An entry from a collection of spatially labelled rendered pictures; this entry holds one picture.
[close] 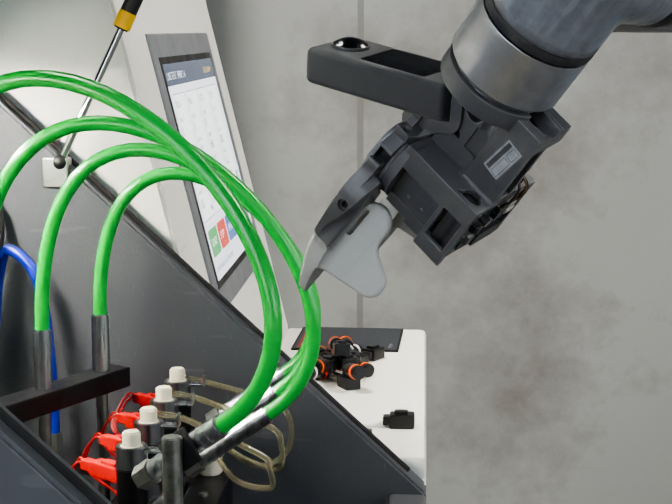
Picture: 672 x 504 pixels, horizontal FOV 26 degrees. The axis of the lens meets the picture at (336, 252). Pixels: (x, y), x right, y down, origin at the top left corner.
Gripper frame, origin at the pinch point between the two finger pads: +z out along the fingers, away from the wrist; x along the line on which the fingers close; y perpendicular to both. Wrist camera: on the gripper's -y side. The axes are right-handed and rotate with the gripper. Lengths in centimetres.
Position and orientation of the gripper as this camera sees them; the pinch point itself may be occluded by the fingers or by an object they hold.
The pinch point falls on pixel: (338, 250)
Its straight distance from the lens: 102.4
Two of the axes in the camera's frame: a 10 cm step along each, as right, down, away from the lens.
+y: 6.6, 7.1, -2.4
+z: -4.3, 6.1, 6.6
